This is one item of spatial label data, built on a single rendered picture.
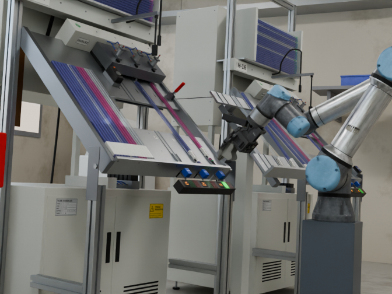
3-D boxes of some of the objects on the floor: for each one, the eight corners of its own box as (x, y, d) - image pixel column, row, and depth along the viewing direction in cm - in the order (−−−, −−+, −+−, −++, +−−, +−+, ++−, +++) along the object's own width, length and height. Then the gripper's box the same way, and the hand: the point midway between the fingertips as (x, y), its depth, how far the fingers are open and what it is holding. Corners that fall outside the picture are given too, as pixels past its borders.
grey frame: (226, 343, 239) (246, -102, 250) (84, 393, 177) (119, -202, 188) (129, 319, 272) (151, -73, 283) (-19, 354, 210) (16, -151, 221)
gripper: (258, 129, 204) (221, 171, 212) (270, 132, 211) (234, 172, 219) (244, 112, 208) (208, 154, 216) (256, 116, 215) (221, 156, 223)
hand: (219, 156), depth 218 cm, fingers closed
